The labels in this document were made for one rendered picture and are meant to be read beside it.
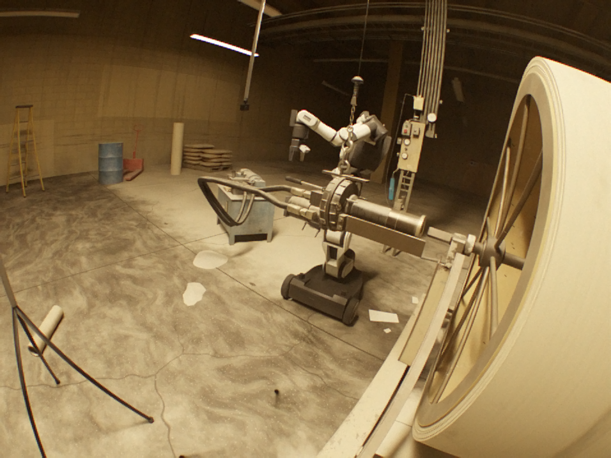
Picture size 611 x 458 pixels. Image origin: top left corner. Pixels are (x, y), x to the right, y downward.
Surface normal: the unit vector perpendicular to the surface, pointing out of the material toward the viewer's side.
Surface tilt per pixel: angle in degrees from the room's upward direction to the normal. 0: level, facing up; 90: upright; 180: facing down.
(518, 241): 85
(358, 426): 0
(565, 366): 85
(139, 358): 0
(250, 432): 0
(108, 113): 90
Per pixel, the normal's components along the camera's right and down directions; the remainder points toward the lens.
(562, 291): -0.52, -0.03
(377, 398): 0.14, -0.93
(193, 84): 0.81, 0.30
